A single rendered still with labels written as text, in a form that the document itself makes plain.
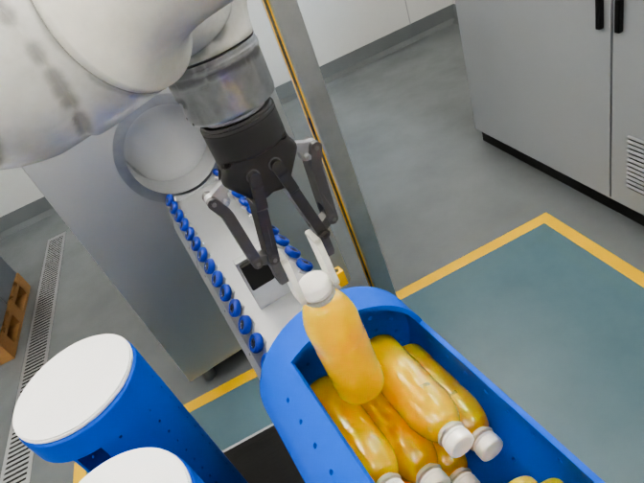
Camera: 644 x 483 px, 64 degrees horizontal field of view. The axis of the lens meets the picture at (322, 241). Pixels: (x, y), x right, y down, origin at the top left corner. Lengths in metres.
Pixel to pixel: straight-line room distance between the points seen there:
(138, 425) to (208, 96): 0.90
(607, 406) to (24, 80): 1.98
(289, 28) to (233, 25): 0.79
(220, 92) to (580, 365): 1.89
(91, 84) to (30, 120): 0.03
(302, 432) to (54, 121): 0.52
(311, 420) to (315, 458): 0.05
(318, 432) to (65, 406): 0.69
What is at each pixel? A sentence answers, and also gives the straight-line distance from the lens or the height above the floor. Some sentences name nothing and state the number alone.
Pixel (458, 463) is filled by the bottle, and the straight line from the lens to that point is 0.82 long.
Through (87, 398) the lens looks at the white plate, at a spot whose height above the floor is 1.04.
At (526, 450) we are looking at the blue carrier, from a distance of 0.79.
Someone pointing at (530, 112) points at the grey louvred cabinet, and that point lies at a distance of 2.91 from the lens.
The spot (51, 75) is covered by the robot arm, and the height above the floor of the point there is 1.70.
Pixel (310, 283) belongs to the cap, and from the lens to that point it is 0.61.
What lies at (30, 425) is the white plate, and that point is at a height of 1.04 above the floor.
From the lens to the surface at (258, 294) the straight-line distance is 1.26.
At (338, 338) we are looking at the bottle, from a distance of 0.63.
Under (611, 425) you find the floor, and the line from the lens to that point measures 2.04.
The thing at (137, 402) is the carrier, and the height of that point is 0.97.
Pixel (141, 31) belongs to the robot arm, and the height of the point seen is 1.70.
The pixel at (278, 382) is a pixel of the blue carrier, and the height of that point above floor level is 1.19.
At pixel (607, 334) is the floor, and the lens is 2.26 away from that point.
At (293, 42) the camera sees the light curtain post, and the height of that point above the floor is 1.43.
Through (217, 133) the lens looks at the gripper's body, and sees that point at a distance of 0.48.
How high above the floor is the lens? 1.74
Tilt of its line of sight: 35 degrees down
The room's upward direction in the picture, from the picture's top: 23 degrees counter-clockwise
